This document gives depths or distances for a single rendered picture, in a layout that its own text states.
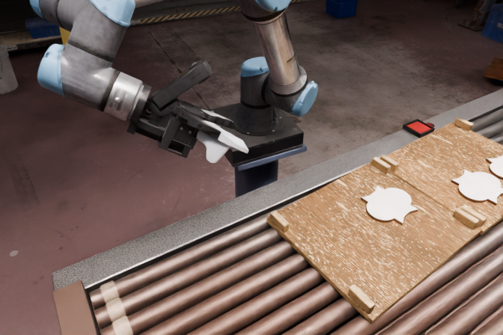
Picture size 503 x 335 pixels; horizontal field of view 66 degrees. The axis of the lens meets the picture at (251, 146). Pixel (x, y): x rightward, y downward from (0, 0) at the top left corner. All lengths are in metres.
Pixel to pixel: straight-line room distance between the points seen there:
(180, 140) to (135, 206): 1.82
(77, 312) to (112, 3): 0.60
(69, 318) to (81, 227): 1.59
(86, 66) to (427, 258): 0.82
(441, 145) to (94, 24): 1.11
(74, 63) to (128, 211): 1.86
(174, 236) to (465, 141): 0.98
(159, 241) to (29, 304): 1.29
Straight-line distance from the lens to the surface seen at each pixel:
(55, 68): 0.68
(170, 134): 0.68
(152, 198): 2.53
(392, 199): 1.13
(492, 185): 1.30
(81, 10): 0.70
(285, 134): 1.34
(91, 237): 2.40
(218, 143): 0.67
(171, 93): 0.68
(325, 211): 1.06
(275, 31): 1.00
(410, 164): 1.29
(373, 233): 1.03
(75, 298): 0.94
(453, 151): 1.41
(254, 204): 1.09
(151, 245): 1.02
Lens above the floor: 1.67
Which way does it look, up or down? 35 degrees down
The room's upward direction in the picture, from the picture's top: straight up
